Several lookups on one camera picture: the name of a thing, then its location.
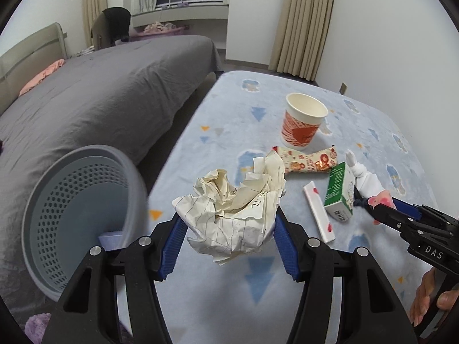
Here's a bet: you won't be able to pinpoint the red white paper cup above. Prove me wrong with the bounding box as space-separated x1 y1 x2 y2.
281 92 328 151

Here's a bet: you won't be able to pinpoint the pink clothes pile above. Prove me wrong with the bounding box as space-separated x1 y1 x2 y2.
143 22 177 34

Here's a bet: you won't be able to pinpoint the light blue patterned table cloth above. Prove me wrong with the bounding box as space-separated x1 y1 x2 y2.
117 69 448 344

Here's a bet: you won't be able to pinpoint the beige curtain right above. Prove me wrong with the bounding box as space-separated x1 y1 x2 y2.
269 0 334 82

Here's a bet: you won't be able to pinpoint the beige headboard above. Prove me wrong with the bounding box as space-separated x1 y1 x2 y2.
0 23 68 114

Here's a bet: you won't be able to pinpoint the lined paper ball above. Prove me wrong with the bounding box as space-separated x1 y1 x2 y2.
172 151 285 265

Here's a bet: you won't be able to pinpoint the chair with black garment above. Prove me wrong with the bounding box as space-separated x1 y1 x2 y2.
91 7 131 50

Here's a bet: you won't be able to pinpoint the green white carton box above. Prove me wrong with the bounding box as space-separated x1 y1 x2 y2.
324 162 355 222

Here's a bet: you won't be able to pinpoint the grey bed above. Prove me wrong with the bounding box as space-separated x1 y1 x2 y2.
1 35 221 324

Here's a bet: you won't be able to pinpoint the pink pillow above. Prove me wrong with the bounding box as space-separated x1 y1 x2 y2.
19 58 65 96

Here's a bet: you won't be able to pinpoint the blue perforated waste basket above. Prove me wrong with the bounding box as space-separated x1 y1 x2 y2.
21 144 149 301

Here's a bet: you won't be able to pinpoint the right hand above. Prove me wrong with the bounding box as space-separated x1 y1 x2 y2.
409 268 458 327

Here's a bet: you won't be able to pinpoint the grey window desk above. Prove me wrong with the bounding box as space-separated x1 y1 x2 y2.
131 4 229 40

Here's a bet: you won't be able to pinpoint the red patterned snack wrapper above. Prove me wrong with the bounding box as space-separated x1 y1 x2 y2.
272 145 338 173

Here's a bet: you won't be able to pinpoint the white cloth doll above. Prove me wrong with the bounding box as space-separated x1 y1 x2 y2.
345 150 396 214

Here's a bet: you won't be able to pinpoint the purple fluffy blanket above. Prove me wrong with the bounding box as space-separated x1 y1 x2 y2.
24 313 51 344

